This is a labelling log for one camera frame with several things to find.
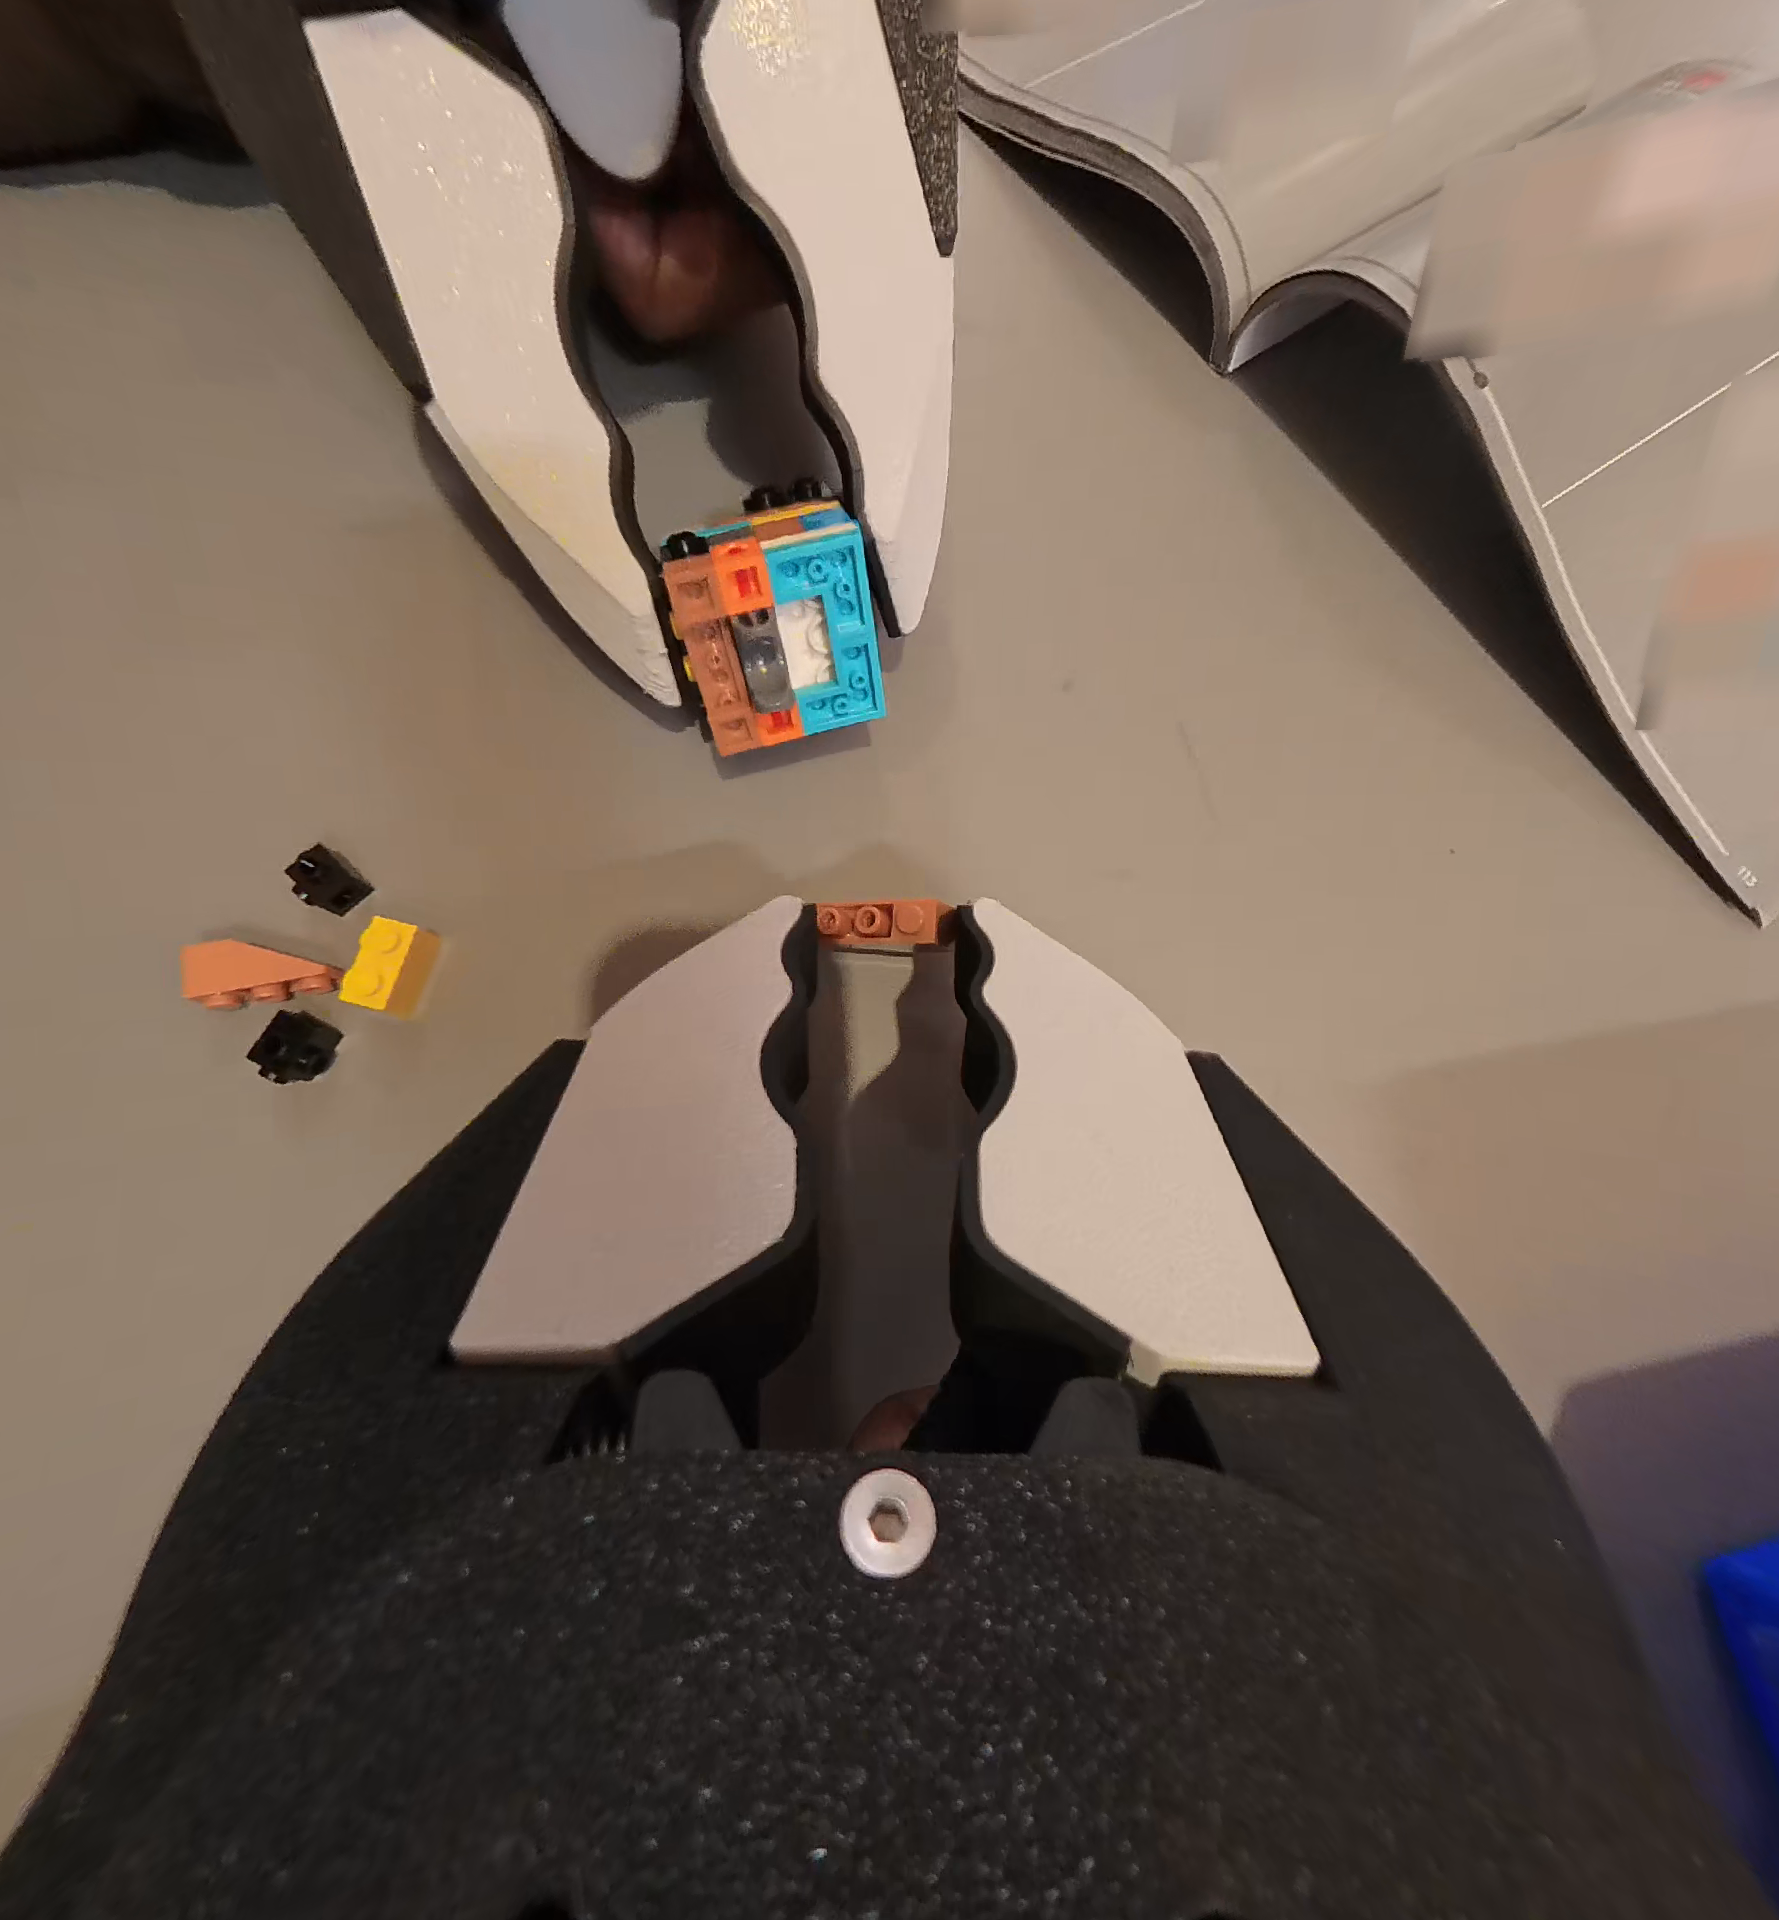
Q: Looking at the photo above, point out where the teal L-shaped brick plate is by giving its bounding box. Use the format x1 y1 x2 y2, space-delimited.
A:
768 599 887 738

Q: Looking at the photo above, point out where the grey instruction booklet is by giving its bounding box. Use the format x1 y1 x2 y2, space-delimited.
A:
955 0 1779 924

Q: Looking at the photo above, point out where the salmon wedge brick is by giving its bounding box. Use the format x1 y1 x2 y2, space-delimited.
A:
180 937 343 1009

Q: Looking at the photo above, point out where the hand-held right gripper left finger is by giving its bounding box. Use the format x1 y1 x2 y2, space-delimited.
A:
448 896 815 1366

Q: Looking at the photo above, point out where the yellow brick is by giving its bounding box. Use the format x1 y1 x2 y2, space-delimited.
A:
335 916 444 1018

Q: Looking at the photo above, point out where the person's left hand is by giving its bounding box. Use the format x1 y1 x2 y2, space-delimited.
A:
579 162 802 345

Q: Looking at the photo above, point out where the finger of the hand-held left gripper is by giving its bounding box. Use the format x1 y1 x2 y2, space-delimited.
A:
695 0 962 638
301 0 691 709

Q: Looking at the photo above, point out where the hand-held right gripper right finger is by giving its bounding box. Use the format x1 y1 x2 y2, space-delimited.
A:
955 896 1323 1380

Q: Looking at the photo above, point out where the small tan brick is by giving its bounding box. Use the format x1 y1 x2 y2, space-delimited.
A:
814 900 970 951

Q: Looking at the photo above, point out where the grey desk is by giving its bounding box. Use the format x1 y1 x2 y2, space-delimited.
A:
0 134 1779 1907

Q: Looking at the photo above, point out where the multicoloured brick model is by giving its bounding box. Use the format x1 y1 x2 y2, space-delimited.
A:
655 478 892 758

